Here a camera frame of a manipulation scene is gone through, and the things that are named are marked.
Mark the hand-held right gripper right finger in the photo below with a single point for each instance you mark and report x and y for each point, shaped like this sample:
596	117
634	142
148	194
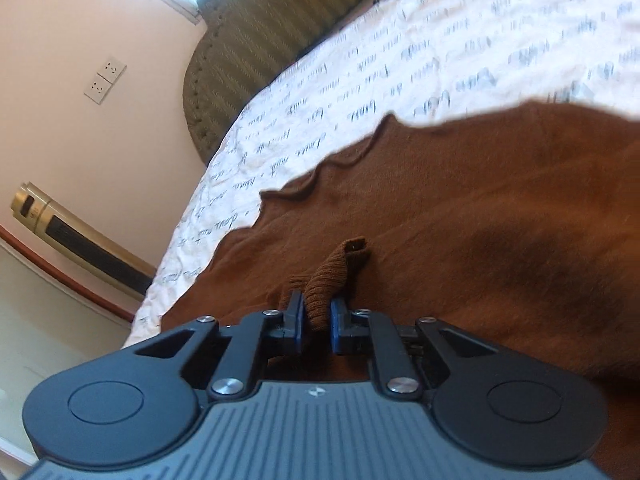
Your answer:
337	326

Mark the white wall socket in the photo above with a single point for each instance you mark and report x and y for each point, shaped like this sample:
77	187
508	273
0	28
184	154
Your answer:
112	71
98	90

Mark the gold tower heater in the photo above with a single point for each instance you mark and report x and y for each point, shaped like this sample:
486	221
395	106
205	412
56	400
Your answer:
85	237

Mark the olive striped upholstered headboard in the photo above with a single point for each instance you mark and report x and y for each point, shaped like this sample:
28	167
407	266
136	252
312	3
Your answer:
250	50

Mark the white script-printed bedspread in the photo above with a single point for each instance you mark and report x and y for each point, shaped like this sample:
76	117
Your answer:
400	60

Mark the brown knit sweater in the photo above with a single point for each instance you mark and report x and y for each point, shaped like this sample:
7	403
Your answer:
450	210

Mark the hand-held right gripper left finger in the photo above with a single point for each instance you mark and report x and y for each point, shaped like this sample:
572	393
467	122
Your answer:
298	321

